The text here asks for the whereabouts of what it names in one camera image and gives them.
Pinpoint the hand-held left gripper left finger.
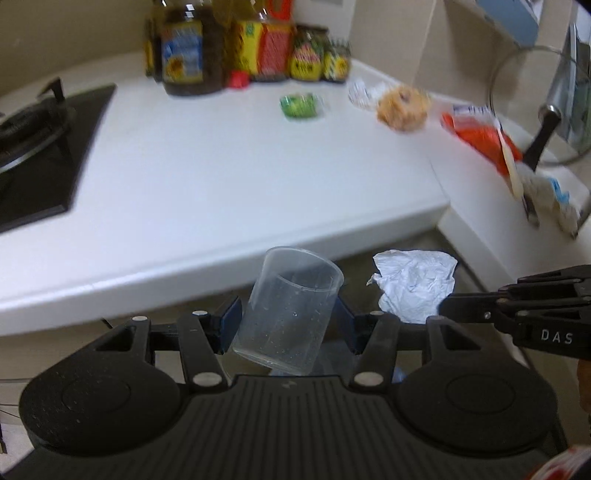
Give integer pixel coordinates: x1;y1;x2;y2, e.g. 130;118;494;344
93;296;243;394

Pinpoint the oil bottle yellow label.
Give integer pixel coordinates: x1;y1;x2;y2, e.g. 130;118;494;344
226;0;266;77

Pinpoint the glass pot lid black handle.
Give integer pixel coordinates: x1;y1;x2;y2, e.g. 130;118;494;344
488;44;591;167

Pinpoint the clear plastic wrapper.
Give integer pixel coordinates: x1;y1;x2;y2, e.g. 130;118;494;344
347;78;386;112

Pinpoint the clear plastic cup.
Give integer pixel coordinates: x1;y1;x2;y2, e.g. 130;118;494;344
231;247;345;376

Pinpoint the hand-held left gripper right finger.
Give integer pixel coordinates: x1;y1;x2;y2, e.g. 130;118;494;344
337;299;484;394

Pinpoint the orange snack packet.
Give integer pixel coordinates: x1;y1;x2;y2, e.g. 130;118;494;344
440;102;525;178

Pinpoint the lined plastic waste bin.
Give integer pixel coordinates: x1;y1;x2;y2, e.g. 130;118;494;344
268;339;409;386

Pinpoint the blue box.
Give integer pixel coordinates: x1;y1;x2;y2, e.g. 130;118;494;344
475;0;542;47

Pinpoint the black stove burner grate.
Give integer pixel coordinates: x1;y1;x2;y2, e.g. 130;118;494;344
0;76;78;174

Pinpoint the slim dark glass bottle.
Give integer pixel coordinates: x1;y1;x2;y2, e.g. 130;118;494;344
143;0;163;84

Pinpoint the cream handled toothbrush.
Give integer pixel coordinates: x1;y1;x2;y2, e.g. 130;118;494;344
492;117;526;200

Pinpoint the black gas hob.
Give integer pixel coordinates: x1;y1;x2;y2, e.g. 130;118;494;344
0;83;117;235

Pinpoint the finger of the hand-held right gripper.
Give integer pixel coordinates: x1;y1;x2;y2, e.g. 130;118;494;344
438;294;591;333
496;265;591;301

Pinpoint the small yellow labelled jar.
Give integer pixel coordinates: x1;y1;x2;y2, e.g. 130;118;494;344
323;39;352;84

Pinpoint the dark sauce bottle blue label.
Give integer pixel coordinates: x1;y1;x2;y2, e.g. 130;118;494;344
159;0;228;97

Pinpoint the crumpled white tissue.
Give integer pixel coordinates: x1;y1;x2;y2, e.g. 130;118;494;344
551;200;581;238
522;171;561;217

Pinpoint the crumpled blue cloth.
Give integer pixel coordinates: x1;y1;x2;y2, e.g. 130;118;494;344
549;178;572;206

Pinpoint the white paper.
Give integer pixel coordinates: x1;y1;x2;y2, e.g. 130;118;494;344
367;249;459;324

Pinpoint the bread bun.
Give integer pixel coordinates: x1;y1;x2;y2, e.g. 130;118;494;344
376;87;432;134

